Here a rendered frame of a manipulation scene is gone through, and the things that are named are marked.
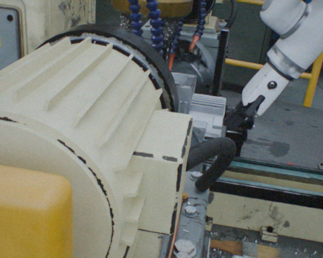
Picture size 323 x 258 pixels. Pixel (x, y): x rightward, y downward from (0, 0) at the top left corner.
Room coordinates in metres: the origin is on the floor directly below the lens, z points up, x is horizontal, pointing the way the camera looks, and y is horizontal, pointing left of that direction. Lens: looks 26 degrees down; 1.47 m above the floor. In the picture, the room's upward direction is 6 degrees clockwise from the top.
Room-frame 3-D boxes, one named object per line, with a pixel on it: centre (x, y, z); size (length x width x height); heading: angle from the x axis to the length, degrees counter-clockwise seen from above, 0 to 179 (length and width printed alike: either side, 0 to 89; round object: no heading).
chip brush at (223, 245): (0.78, -0.20, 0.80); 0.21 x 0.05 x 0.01; 82
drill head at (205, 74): (1.29, -0.03, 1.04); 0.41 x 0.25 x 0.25; 173
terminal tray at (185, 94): (0.96, -0.01, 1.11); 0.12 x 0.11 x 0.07; 82
